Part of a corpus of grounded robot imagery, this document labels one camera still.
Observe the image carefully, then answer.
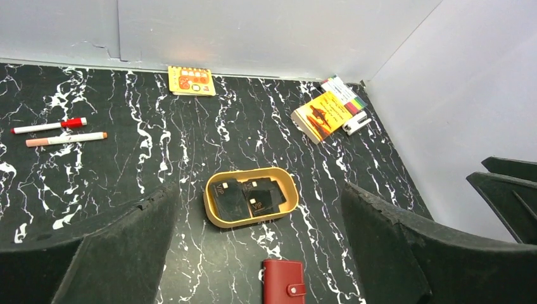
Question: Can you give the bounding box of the pack of coloured markers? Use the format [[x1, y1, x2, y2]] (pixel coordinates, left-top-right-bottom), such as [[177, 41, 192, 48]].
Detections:
[[320, 75, 367, 115]]

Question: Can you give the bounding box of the red capped white marker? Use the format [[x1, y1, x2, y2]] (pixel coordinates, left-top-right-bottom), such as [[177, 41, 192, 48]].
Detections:
[[11, 117, 87, 134]]

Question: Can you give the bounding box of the tan oval tray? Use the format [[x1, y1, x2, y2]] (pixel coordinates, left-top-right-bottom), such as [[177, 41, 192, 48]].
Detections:
[[203, 167, 300, 229]]

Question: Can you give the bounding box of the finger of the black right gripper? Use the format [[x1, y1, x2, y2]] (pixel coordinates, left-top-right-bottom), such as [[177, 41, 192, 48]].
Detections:
[[466, 172, 536, 244], [481, 156, 536, 182]]

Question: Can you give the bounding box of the black VIP card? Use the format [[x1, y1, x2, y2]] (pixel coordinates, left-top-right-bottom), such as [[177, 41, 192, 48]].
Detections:
[[242, 177, 287, 217], [210, 179, 251, 222]]

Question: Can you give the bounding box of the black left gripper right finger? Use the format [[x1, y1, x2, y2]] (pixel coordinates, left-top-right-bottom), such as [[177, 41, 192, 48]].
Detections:
[[341, 182, 536, 303]]

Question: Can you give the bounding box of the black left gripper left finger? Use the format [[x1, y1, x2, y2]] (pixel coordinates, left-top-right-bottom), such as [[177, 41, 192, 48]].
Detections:
[[1, 183, 180, 303]]

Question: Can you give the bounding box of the small orange spiral notepad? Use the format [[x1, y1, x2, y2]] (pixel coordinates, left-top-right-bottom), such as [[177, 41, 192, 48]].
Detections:
[[168, 66, 216, 96]]

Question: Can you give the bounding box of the white stapler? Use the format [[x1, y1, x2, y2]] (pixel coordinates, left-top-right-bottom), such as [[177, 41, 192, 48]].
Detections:
[[342, 111, 372, 136]]

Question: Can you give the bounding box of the orange capped white marker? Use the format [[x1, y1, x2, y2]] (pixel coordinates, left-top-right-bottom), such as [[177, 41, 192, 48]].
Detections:
[[25, 132, 108, 148]]

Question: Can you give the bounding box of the red leather card holder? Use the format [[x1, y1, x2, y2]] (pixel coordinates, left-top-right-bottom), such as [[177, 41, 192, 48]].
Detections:
[[263, 259, 306, 304]]

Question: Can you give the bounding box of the orange yellow book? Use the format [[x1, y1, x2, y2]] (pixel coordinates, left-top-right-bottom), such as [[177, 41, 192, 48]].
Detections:
[[291, 92, 353, 144]]

